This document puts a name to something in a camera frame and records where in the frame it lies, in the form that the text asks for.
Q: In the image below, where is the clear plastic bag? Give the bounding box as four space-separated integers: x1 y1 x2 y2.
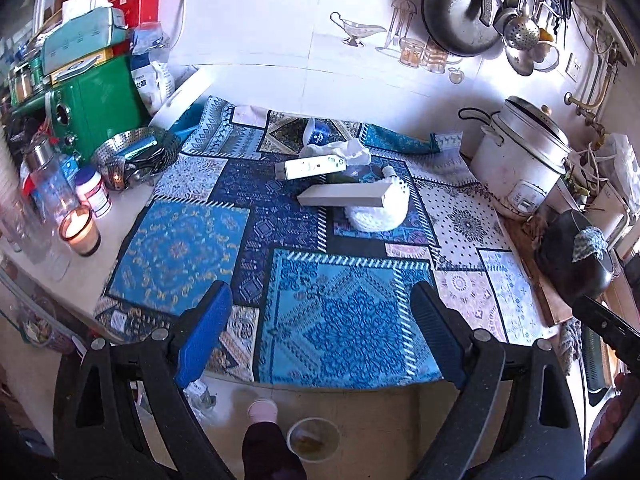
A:
182 377 218 416
300 139 372 167

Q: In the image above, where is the yellow flat box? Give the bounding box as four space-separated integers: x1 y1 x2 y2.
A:
50 50 113 86

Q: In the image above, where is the white pill jar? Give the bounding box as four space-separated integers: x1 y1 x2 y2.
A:
75 166 113 218

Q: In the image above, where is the white kettle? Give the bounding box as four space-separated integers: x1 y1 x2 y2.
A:
585 195 631 261

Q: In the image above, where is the blue and white cup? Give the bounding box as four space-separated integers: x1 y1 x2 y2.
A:
302 117 331 148

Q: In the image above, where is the glass mug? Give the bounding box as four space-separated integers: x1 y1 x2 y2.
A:
0 200 71 281

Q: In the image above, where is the white tube box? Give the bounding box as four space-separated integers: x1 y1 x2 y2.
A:
275 155 347 181

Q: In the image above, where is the white plastic basin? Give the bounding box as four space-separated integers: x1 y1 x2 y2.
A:
147 65 217 133

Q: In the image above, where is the clear plastic bag on floor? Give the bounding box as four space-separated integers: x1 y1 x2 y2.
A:
182 377 218 416

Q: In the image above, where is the black pot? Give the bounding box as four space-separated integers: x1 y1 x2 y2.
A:
535 208 618 301

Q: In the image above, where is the metal ladle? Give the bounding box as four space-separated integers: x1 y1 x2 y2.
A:
505 45 538 77

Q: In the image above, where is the black wok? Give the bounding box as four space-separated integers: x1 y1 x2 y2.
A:
421 0 503 57

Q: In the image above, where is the perforated metal skimmer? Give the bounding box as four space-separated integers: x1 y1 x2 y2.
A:
502 0 541 50

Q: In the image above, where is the teal tissue box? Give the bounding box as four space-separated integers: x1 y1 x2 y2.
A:
40 0 128 77

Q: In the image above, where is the white rice cooker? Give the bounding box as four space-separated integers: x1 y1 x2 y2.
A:
457 95 573 218

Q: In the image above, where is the brass wall faucet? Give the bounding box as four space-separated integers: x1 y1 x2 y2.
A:
564 55 616 126

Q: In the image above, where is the blue towel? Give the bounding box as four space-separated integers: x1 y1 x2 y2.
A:
170 105 207 142

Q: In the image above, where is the white wall-mounted appliance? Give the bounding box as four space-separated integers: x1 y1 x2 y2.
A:
575 0 638 61

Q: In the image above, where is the white plastic bag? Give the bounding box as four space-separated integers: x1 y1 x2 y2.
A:
597 132 640 201

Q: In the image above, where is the pink slipper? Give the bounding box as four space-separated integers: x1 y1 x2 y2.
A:
247 399 278 423

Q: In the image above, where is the round clear plastic container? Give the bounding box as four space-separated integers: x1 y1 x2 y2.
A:
286 417 341 462

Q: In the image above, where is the green countertop appliance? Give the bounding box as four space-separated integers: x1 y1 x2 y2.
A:
10 55 148 161

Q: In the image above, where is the long white box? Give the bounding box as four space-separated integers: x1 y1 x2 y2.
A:
297 180 390 209

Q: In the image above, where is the person's leg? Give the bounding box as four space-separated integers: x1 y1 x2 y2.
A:
241 420 306 480

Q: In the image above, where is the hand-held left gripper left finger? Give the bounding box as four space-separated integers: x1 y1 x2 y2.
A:
52 280 236 480

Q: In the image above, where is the white crocheted pouch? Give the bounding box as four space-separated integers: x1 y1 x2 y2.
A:
345 165 410 233

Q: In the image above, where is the grey crocheted dishcloth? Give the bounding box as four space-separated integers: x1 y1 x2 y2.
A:
557 320 583 376

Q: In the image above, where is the wire strainer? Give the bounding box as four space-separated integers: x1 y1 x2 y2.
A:
530 40 561 73

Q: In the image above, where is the clear bottle with steel lid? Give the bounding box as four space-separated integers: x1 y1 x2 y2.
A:
22 137 81 211

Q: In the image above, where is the candle in glass jar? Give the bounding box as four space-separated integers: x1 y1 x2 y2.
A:
59 206 102 257

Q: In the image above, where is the metal steamer basket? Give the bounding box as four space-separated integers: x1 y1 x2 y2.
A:
91 127 181 192

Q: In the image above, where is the white and blue flour bag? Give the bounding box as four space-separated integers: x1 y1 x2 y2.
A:
131 22 176 116

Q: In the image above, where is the red tin box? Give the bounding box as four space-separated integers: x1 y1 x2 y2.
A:
107 0 173 28

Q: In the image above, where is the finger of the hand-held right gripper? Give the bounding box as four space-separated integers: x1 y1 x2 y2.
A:
574 295 640 376

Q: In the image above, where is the person's right forearm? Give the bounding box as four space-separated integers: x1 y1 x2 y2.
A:
590 375 640 466

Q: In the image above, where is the blue patterned tablecloth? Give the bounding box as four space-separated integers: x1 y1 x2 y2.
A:
95 95 558 386

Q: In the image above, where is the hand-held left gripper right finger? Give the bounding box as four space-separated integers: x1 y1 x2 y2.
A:
410 281 586 480

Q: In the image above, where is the grey crocheted pot cloth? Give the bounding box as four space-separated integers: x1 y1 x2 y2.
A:
572 226 611 261

